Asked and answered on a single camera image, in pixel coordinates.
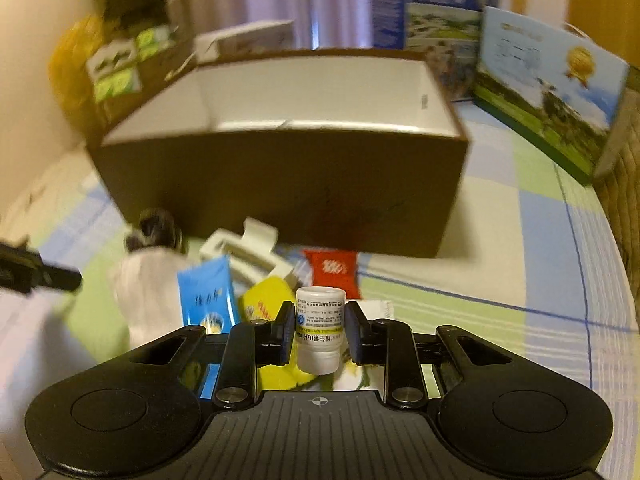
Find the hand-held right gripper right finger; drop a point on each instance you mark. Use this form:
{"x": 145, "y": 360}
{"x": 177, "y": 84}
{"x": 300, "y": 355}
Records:
{"x": 356, "y": 332}

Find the white medicine bottle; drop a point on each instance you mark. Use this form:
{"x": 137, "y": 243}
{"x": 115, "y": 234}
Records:
{"x": 320, "y": 330}

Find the brown cardboard box white inside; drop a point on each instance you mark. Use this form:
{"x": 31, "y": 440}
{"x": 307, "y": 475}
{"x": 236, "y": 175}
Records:
{"x": 280, "y": 185}

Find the brown cardboard box with tissue packs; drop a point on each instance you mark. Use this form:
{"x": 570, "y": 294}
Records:
{"x": 150, "y": 80}

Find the green tissue pack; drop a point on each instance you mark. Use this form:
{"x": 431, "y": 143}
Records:
{"x": 116, "y": 82}
{"x": 152, "y": 40}

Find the yellow packet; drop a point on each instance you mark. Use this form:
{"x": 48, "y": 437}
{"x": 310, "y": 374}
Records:
{"x": 265, "y": 300}

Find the yellow bag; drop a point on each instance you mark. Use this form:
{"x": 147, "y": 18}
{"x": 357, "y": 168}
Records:
{"x": 72, "y": 75}

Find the white sock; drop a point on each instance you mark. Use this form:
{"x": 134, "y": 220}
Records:
{"x": 150, "y": 290}

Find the tall blue milk carton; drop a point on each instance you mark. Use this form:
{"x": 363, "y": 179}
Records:
{"x": 390, "y": 5}

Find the red packet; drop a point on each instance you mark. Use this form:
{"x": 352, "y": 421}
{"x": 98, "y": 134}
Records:
{"x": 330, "y": 270}

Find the clear plastic box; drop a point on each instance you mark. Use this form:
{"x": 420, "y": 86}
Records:
{"x": 240, "y": 255}

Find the blue tube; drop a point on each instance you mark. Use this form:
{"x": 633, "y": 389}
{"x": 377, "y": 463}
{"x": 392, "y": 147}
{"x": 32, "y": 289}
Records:
{"x": 207, "y": 295}

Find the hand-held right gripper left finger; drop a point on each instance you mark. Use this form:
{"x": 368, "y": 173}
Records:
{"x": 286, "y": 332}

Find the light blue milk carton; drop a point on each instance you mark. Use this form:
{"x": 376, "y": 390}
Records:
{"x": 540, "y": 80}

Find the beige printed blanket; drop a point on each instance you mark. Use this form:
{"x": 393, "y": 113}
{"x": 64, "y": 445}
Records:
{"x": 30, "y": 350}

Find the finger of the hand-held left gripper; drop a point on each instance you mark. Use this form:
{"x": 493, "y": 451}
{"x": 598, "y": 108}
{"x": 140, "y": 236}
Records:
{"x": 45, "y": 272}

